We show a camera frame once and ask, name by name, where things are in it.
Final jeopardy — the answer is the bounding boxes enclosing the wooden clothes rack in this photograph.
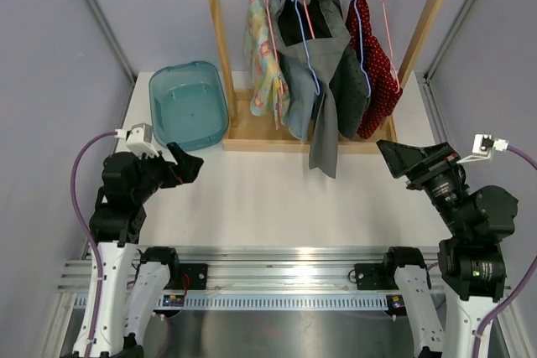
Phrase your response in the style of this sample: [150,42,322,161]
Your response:
[200,0,462,156]

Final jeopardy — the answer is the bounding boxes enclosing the red polka dot skirt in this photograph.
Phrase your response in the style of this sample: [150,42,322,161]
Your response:
[346,0,403,139]

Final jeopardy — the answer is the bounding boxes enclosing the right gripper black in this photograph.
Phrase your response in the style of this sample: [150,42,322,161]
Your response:
[378,138,471,236]

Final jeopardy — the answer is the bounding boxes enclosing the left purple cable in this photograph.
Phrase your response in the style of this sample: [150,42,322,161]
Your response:
[70,130,123,346]

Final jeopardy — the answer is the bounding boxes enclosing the floral pastel skirt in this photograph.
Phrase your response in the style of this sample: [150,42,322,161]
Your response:
[243,0,289,129]

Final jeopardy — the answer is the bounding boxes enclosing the light blue denim skirt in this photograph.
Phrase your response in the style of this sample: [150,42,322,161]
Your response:
[279,54,317,142]

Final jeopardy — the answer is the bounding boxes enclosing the teal plastic basin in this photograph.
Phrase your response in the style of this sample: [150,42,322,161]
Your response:
[149,61,229,152]

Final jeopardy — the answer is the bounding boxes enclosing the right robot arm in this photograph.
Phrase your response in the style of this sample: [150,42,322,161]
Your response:
[377,140,519,357]

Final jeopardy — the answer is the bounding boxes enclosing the grey skirt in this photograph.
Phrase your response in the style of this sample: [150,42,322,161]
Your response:
[269,0,339,179]

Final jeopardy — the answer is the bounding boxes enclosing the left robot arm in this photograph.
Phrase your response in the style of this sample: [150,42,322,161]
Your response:
[71,143,204,357]

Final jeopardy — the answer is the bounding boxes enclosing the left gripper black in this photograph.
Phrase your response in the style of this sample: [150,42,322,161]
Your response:
[133,142,203,203]

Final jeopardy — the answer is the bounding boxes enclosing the white slotted cable duct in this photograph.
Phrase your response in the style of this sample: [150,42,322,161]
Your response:
[73,293,389,312]

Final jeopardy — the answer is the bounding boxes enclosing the aluminium mounting rail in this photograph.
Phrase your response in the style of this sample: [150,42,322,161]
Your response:
[56,244,513,294]

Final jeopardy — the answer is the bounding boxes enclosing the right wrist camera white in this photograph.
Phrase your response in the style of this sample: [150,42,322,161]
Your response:
[457,133,508,164]

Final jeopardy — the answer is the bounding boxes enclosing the dark dotted skirt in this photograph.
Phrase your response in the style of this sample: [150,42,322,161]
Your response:
[318,0,370,143]

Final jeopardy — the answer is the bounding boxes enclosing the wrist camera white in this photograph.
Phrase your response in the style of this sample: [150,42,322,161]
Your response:
[114,123,161,160]
[457,133,508,164]

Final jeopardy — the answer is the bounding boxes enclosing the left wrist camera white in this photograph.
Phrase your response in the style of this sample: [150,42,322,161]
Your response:
[114,123,161,160]

